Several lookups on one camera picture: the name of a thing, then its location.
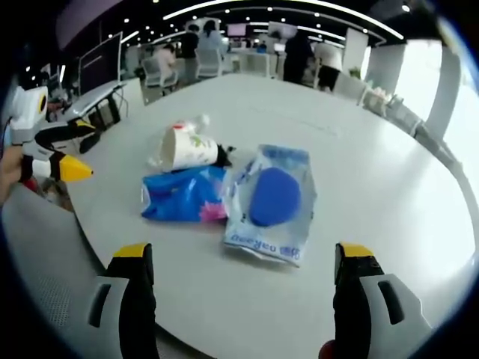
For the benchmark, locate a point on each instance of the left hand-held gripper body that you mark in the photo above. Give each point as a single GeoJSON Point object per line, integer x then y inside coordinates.
{"type": "Point", "coordinates": [28, 112]}

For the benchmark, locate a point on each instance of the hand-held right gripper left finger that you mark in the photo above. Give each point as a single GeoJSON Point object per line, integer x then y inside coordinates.
{"type": "Point", "coordinates": [129, 299]}

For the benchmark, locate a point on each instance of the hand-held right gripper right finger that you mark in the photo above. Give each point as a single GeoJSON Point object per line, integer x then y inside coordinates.
{"type": "Point", "coordinates": [359, 299]}

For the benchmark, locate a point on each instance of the blue tissue packet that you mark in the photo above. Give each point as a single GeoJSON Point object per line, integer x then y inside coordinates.
{"type": "Point", "coordinates": [179, 194]}

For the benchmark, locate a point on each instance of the white printed paper cup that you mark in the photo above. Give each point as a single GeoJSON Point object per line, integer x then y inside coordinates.
{"type": "Point", "coordinates": [191, 151]}

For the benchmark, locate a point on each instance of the wet wipe packet blue lid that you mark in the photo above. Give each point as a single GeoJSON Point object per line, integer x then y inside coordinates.
{"type": "Point", "coordinates": [275, 196]}

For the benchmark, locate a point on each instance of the small black item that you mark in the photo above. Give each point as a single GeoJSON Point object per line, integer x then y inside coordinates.
{"type": "Point", "coordinates": [225, 154]}

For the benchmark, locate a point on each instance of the person's left hand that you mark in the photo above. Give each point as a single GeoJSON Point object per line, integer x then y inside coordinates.
{"type": "Point", "coordinates": [9, 175]}

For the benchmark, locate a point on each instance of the grey side desk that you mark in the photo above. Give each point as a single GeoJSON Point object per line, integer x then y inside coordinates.
{"type": "Point", "coordinates": [93, 97]}

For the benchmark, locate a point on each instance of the dark red round object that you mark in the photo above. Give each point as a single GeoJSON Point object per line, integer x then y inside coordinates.
{"type": "Point", "coordinates": [328, 349]}

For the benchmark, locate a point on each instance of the dark whiteboard on stand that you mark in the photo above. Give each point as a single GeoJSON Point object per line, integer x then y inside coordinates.
{"type": "Point", "coordinates": [100, 63]}

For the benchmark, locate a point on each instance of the grey mesh chair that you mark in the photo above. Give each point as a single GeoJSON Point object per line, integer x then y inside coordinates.
{"type": "Point", "coordinates": [41, 261]}

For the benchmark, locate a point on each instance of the white office chair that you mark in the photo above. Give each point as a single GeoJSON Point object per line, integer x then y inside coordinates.
{"type": "Point", "coordinates": [153, 73]}
{"type": "Point", "coordinates": [209, 61]}

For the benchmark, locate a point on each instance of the white table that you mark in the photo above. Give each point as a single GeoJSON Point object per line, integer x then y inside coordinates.
{"type": "Point", "coordinates": [337, 179]}

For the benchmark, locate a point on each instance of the row of grey chairs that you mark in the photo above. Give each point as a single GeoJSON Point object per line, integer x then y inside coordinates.
{"type": "Point", "coordinates": [404, 112]}

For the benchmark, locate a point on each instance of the white pillar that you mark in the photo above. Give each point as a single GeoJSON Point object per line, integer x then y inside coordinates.
{"type": "Point", "coordinates": [443, 89]}

